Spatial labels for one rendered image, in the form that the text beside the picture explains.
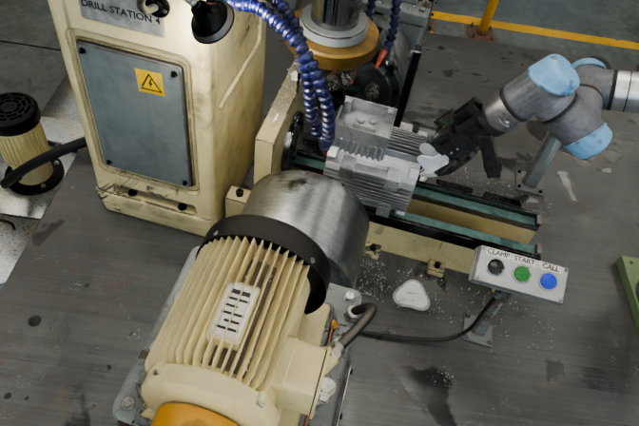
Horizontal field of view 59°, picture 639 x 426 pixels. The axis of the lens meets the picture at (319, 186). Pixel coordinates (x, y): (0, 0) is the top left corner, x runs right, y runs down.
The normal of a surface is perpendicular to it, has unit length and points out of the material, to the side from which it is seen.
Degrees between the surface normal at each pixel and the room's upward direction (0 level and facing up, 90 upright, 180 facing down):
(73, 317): 0
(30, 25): 0
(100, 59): 90
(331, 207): 24
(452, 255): 90
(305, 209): 2
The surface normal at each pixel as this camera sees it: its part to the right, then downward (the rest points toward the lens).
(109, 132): -0.25, 0.70
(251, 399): 0.65, -0.39
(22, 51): 0.11, -0.66
